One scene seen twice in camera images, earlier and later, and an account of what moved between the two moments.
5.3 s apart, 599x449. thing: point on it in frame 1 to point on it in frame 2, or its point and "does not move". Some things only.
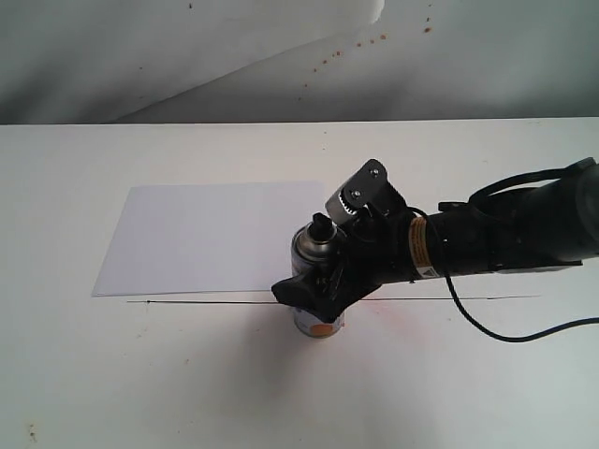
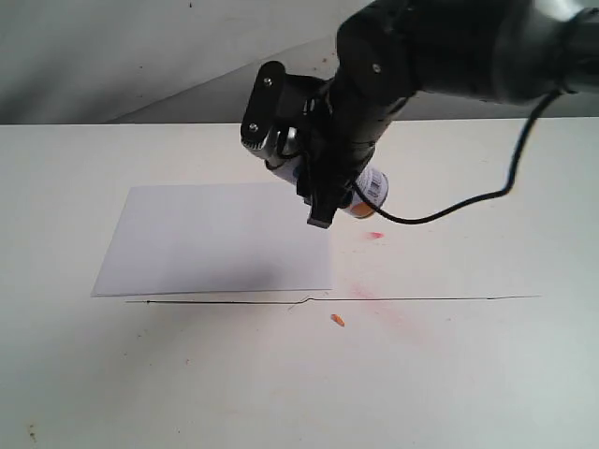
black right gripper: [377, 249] to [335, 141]
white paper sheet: [175, 238] does not move
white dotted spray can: [314, 245] to [372, 181]
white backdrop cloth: [80, 62] does not move
